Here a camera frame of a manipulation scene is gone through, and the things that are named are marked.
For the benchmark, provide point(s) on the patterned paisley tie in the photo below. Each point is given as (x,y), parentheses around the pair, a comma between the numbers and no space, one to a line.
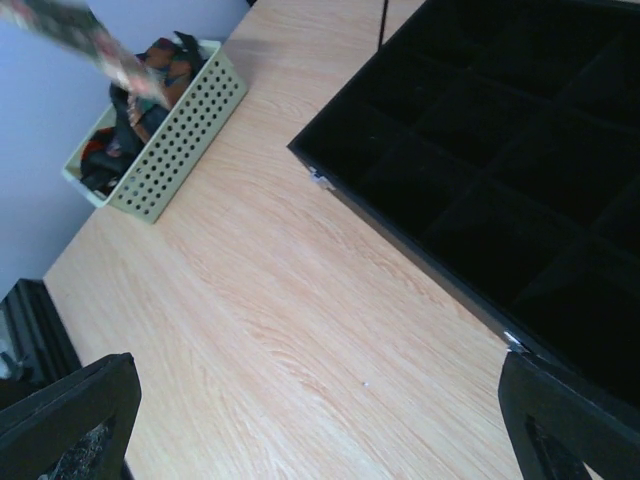
(73,25)

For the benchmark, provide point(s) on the pale green perforated basket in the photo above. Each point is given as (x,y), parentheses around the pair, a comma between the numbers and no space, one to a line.
(147,187)

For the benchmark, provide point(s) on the dark ties in basket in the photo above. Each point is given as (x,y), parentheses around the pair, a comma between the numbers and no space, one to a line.
(110,151)

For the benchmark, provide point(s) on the black compartment display box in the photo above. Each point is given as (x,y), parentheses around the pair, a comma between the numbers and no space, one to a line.
(496,144)

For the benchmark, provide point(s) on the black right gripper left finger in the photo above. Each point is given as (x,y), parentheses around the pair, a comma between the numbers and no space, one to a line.
(78,427)

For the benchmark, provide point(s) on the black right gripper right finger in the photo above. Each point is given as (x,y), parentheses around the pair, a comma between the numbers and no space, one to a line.
(561,426)

